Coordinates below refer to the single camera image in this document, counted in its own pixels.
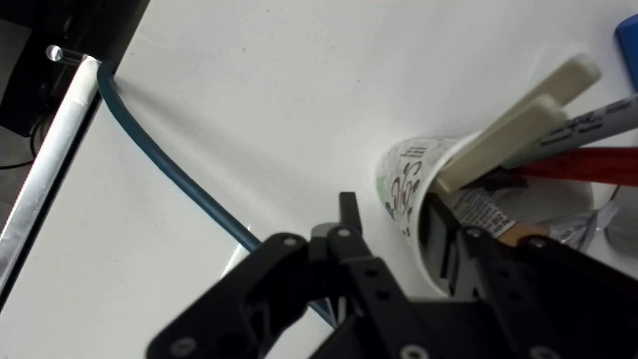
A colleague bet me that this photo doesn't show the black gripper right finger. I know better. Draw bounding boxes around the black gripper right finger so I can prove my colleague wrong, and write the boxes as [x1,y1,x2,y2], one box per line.
[417,192,638,359]

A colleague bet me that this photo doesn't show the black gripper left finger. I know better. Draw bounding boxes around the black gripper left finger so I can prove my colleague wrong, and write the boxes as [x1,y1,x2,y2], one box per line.
[146,192,435,359]

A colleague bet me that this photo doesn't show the printed paper cup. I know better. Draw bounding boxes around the printed paper cup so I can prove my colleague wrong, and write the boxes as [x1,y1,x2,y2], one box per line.
[373,132,600,301]

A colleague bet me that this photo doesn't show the cream plastic knife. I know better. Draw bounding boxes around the cream plastic knife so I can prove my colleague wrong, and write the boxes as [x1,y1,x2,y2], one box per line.
[435,94,570,196]

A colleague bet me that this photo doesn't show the cream plastic utensil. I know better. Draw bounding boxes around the cream plastic utensil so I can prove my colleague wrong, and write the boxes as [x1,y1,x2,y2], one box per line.
[517,52,604,114]

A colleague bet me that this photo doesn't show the teal power cable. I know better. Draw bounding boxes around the teal power cable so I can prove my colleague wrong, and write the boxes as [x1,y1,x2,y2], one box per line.
[94,62,343,329]

